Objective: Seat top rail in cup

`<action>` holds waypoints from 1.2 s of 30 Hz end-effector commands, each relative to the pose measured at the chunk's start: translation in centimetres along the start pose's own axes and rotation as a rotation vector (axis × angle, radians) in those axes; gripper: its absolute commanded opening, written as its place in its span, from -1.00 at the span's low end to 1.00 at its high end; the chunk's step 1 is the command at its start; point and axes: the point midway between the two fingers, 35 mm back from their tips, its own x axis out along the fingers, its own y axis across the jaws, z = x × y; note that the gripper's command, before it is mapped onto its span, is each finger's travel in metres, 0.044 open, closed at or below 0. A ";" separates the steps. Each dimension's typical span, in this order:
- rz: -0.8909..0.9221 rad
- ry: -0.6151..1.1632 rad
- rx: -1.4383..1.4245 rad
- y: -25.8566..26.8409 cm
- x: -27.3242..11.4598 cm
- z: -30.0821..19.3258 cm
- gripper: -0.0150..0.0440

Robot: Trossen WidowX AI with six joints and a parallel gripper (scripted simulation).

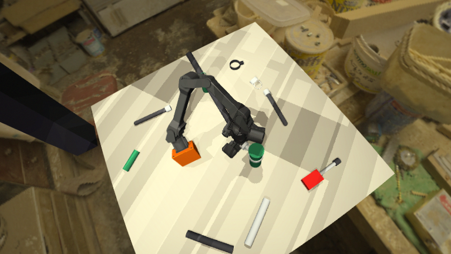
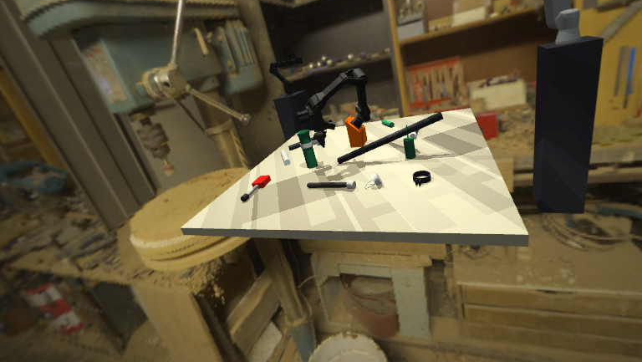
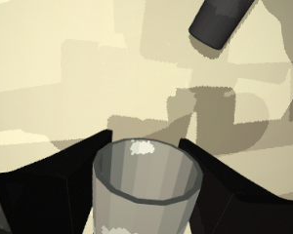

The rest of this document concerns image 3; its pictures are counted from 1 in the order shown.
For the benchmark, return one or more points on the dark grey metal pipe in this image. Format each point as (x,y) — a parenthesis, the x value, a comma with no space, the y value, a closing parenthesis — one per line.
(216,21)

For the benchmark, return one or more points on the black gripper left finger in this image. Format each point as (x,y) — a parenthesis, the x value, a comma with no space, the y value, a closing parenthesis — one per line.
(53,195)

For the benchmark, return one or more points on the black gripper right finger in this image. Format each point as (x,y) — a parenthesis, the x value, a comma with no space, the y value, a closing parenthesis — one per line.
(229,203)

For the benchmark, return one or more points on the grey metal cup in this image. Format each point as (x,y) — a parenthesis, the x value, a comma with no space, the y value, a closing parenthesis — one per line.
(143,186)

